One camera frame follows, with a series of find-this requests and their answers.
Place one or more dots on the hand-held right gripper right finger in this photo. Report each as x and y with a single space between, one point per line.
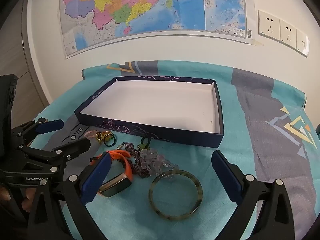
225 175

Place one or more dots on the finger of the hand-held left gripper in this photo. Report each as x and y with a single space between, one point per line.
75 147
50 126

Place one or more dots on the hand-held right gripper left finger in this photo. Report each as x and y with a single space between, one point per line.
97 177

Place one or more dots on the orange smartwatch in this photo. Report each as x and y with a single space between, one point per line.
116 186

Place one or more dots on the mottled green bangle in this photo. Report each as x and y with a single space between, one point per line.
155 205

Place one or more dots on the dark blue box lid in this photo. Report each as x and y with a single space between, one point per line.
155 105

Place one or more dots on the person's left hand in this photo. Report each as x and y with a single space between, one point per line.
27 201

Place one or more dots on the teal and grey printed blanket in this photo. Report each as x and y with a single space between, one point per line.
250 130

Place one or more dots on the grey cabinet door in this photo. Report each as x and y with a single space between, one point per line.
15 42

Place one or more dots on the white wall socket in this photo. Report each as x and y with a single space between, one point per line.
302 42
288 33
268 25

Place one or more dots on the colourful wall map poster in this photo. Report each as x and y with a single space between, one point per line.
150 5

